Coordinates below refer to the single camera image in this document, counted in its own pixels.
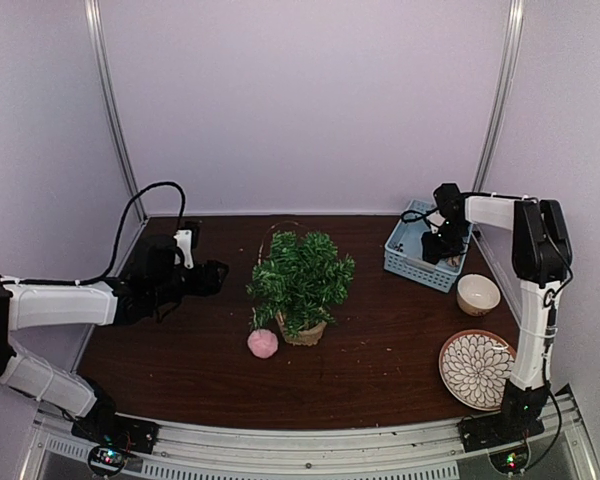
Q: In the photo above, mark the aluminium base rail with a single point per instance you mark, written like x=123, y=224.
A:
x=432, y=450

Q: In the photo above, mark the right circuit board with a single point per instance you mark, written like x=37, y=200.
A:
x=510, y=461

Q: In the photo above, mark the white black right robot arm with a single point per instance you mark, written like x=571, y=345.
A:
x=541, y=259

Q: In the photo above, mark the floral patterned plate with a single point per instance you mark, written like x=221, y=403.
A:
x=474, y=365

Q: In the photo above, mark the small green christmas tree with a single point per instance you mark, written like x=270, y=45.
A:
x=303, y=277

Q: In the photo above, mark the light blue plastic basket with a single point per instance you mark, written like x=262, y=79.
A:
x=409, y=264

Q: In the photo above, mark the left aluminium corner post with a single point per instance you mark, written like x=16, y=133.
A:
x=97, y=36

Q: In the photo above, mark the white ceramic bowl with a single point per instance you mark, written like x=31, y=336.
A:
x=477, y=295

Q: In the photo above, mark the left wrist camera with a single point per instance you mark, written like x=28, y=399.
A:
x=187, y=238

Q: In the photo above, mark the burlap tree pot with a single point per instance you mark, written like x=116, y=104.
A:
x=307, y=337

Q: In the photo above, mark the right aluminium corner post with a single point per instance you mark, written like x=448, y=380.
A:
x=507, y=70

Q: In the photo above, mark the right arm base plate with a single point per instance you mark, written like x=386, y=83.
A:
x=490, y=431

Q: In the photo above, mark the aluminium corner post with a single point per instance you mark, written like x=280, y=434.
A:
x=97, y=36
x=507, y=70

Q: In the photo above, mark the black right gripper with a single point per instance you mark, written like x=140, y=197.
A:
x=432, y=248

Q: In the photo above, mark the left circuit board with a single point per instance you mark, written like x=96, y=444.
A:
x=104, y=460

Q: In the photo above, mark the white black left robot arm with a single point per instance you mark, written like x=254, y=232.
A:
x=161, y=273

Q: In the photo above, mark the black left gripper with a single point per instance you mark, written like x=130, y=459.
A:
x=207, y=282

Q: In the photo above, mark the circuit board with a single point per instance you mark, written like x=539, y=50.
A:
x=104, y=460
x=510, y=461

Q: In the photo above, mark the pink pompom ornament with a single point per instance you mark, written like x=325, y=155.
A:
x=262, y=342

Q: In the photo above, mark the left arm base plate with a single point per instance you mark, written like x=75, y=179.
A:
x=125, y=433

